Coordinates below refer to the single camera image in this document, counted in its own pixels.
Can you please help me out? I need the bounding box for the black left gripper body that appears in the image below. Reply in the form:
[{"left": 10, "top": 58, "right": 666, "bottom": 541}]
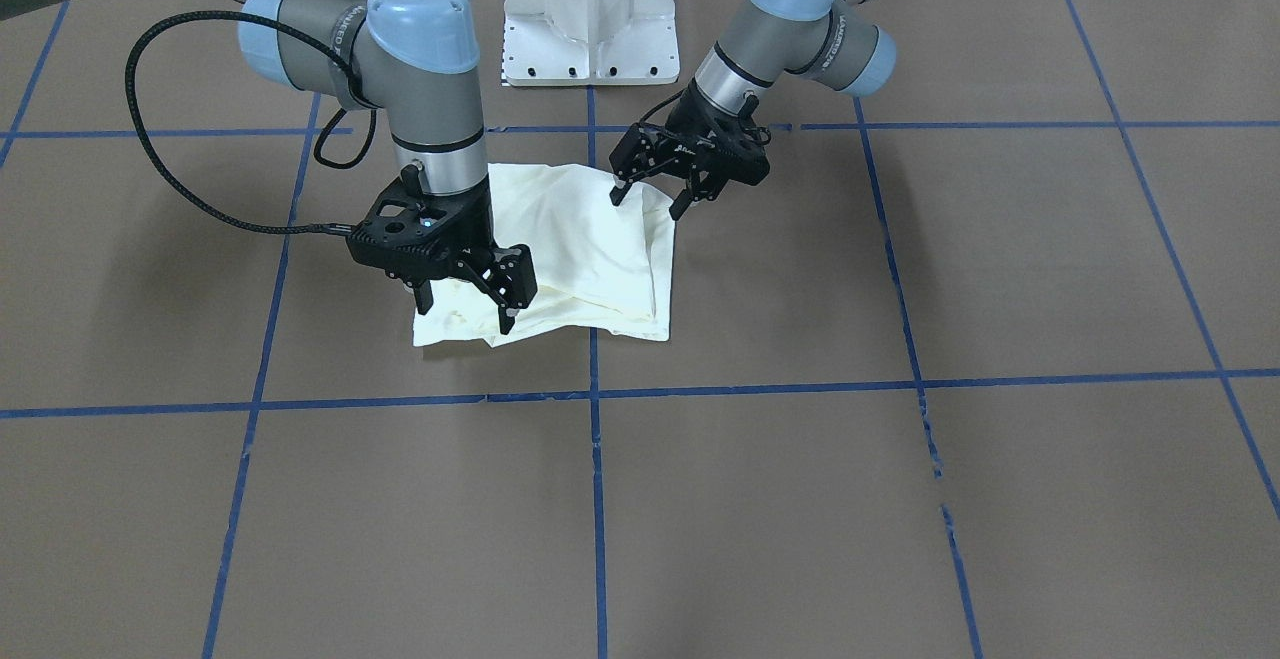
[{"left": 664, "top": 84, "right": 771, "bottom": 186}]

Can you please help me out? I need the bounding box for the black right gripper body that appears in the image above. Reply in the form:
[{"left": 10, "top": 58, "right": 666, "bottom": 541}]
[{"left": 371, "top": 179, "right": 497, "bottom": 282}]

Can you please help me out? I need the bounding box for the cream long-sleeve cat shirt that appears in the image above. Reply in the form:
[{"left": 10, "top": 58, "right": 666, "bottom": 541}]
[{"left": 412, "top": 163, "right": 676, "bottom": 345}]

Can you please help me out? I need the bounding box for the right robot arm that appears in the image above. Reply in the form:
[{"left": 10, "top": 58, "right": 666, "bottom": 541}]
[{"left": 3, "top": 0, "right": 538, "bottom": 334}]

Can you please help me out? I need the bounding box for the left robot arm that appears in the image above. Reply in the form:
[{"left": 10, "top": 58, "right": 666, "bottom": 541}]
[{"left": 678, "top": 0, "right": 1277, "bottom": 253}]

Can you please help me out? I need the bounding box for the white camera stand pillar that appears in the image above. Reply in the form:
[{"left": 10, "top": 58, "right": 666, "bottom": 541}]
[{"left": 500, "top": 0, "right": 681, "bottom": 88}]

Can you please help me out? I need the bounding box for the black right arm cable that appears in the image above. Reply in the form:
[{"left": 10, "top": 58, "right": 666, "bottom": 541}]
[{"left": 124, "top": 9, "right": 381, "bottom": 235}]

